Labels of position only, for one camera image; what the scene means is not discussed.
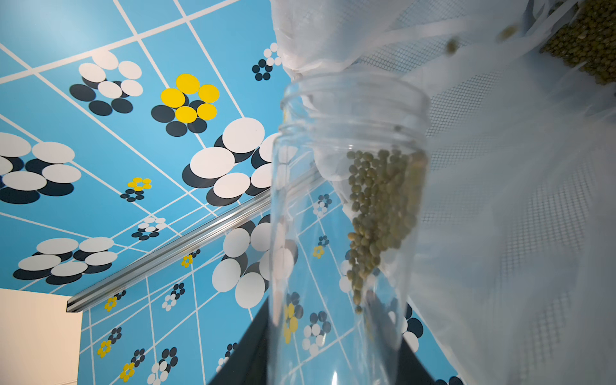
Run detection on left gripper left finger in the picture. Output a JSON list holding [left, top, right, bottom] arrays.
[[210, 299, 270, 385]]

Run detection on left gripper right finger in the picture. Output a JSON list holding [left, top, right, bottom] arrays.
[[394, 338, 435, 385]]

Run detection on clear plastic jar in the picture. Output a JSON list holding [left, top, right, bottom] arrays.
[[267, 72, 429, 384]]

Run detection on green mung beans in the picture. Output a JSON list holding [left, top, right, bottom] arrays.
[[352, 1, 615, 314]]

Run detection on white bin liner bag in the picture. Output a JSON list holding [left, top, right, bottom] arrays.
[[271, 1, 615, 384]]

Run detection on left aluminium corner post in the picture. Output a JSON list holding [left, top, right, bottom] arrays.
[[67, 188, 276, 313]]

